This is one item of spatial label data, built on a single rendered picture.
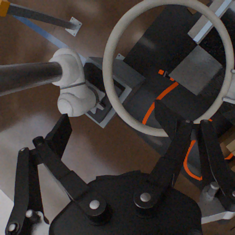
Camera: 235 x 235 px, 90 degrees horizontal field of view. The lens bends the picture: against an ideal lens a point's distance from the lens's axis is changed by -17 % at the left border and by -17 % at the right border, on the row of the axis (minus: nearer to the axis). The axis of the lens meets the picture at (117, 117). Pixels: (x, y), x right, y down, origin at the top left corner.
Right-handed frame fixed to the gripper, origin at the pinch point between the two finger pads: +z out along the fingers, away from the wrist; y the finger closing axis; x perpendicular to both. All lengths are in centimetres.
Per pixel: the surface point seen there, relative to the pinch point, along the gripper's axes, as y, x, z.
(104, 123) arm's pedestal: -9, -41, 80
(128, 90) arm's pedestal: 12, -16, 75
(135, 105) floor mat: 28, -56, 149
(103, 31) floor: 2, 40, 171
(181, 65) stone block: 48, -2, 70
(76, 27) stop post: -32, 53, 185
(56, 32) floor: -65, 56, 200
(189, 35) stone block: 51, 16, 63
